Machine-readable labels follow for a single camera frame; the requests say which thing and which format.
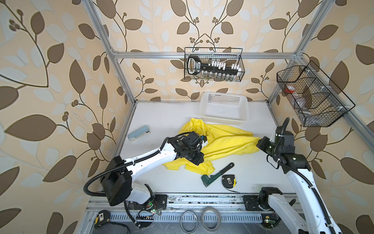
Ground red item in basket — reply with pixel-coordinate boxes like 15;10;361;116
284;85;296;95

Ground black wire basket right wall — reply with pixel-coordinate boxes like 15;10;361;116
277;61;355;127

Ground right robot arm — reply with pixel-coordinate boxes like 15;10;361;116
257;126;342;234

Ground black wire basket wall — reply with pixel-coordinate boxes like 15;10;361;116
184;47;245;82
277;61;355;127

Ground white plastic basket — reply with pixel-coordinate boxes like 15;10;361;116
200;92;248;125

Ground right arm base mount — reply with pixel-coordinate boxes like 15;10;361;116
243;194;274;212

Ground yellow black tape measure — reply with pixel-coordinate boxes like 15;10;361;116
94;210;111;229

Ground grey tape roll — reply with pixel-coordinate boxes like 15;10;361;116
201;207;222;232

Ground light blue stapler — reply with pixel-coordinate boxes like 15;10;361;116
127;125;151;141

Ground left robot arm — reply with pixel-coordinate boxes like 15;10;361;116
83;131;208;208

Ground black socket set holder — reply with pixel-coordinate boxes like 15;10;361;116
185;55;244;76

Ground black wire basket back wall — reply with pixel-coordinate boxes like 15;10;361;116
184;47;245;82

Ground yellow trousers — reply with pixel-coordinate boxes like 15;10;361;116
163;118;260;175

